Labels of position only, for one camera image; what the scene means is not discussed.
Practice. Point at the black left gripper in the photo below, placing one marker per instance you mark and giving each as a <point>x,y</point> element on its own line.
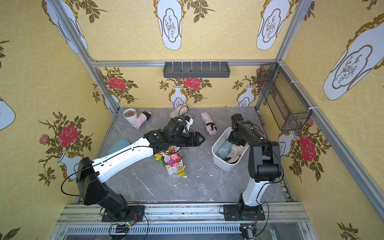
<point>190,139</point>

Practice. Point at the mint green umbrella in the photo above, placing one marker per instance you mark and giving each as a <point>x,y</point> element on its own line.
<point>224,150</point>

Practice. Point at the beige umbrella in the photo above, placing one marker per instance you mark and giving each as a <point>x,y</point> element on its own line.
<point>235,154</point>

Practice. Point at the light pink umbrella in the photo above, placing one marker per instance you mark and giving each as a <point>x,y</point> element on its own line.
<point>141,119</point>

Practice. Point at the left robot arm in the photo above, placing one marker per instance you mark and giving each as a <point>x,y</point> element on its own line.
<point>92,175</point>

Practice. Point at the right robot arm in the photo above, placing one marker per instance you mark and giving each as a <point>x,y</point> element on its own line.
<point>264,166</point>

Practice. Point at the cream folded umbrella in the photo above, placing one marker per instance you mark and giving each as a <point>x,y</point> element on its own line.
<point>179,111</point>

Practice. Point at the white plastic storage box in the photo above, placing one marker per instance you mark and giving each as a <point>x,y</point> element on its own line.
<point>219,162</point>

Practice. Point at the artificial flower bouquet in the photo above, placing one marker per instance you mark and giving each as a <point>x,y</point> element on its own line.
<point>172,160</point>

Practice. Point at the white pot with pebbles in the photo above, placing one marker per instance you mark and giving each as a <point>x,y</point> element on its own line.
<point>130,115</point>

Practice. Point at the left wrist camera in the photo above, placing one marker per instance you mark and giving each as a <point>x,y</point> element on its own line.
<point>188,120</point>

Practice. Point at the grey wall shelf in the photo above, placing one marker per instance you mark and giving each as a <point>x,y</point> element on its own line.
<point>196,69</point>

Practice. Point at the black wire mesh basket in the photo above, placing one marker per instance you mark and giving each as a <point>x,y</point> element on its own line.
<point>288,107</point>

